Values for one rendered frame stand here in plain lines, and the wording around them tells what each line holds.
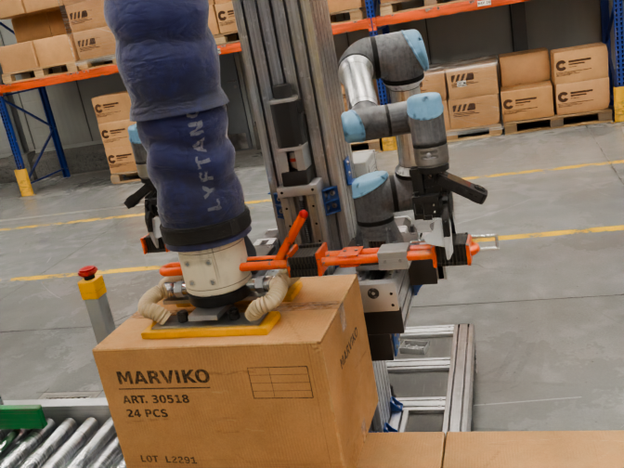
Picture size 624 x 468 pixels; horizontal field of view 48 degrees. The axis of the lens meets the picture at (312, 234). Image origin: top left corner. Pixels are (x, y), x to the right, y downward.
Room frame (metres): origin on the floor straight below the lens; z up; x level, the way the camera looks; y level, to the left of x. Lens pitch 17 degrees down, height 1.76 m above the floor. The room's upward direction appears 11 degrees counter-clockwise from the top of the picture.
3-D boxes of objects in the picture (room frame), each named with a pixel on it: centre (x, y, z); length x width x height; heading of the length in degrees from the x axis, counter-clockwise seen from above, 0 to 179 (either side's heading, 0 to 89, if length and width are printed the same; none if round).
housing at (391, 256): (1.53, -0.18, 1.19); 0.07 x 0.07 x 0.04; 71
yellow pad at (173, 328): (1.60, 0.29, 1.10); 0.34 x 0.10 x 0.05; 71
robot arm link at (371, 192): (2.07, -0.21, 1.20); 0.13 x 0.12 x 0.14; 85
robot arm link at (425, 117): (1.51, -0.29, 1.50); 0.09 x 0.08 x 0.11; 175
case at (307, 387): (1.69, 0.25, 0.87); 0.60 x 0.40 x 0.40; 71
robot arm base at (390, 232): (2.07, -0.20, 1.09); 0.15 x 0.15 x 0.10
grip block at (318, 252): (1.60, 0.02, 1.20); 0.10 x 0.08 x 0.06; 161
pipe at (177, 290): (1.69, 0.26, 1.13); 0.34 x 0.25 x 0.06; 71
